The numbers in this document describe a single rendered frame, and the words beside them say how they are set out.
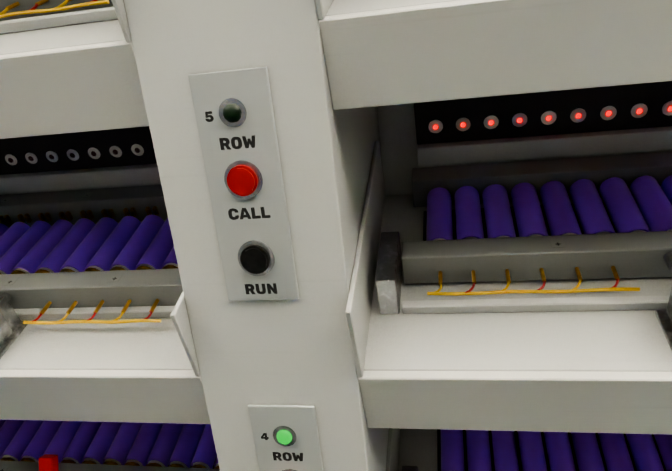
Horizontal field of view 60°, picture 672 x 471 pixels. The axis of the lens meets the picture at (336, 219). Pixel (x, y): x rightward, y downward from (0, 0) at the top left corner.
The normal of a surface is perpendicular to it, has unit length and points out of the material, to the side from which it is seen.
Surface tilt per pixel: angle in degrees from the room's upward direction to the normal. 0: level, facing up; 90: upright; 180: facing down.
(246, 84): 90
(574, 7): 106
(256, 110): 90
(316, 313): 90
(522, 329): 16
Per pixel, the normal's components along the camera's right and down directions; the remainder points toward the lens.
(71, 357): -0.15, -0.82
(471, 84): -0.14, 0.57
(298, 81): -0.17, 0.32
